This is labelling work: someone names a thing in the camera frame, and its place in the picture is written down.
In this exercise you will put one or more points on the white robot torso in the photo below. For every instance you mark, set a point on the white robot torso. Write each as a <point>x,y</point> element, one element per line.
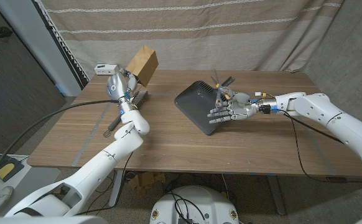
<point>196,202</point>

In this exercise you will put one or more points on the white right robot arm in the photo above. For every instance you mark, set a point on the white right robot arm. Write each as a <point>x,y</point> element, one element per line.
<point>339,124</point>

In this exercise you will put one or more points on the white power strip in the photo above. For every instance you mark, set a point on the white power strip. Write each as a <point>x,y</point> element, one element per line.
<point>106,69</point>

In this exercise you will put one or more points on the black plastic dustpan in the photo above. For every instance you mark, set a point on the black plastic dustpan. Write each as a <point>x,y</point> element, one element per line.
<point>193,104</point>

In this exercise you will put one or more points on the grey table leg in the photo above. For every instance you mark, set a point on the grey table leg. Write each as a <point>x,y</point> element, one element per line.
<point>275,193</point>

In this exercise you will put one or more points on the white table leg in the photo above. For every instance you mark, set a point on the white table leg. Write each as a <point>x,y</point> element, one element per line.
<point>117,189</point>

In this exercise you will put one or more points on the black strip with white trim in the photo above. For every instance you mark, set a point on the black strip with white trim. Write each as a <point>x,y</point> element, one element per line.
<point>66,49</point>

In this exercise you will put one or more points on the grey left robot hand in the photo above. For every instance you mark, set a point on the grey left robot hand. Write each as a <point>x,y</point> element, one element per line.
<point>118,87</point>

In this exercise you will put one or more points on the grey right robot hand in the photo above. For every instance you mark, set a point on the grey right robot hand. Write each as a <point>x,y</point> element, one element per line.
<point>241,110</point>

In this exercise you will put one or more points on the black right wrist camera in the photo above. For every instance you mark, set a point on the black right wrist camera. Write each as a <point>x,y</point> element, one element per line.
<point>265,109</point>

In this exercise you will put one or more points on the grey floor mat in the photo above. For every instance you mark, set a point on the grey floor mat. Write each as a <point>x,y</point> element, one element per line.
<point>41,180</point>

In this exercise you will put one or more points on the beige striped curtain backdrop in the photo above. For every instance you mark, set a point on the beige striped curtain backdrop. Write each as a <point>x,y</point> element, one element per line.
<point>184,31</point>

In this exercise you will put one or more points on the brown paper bag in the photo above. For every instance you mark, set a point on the brown paper bag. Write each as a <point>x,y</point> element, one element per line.
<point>143,63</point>

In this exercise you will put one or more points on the brown cardboard scraps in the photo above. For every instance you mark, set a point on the brown cardboard scraps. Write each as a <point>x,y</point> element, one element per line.
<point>146,180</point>

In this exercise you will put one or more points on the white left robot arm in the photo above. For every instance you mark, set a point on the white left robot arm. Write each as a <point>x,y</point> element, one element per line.
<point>100,168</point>

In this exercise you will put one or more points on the black hand brush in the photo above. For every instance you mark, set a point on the black hand brush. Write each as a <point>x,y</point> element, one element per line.
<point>142,98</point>

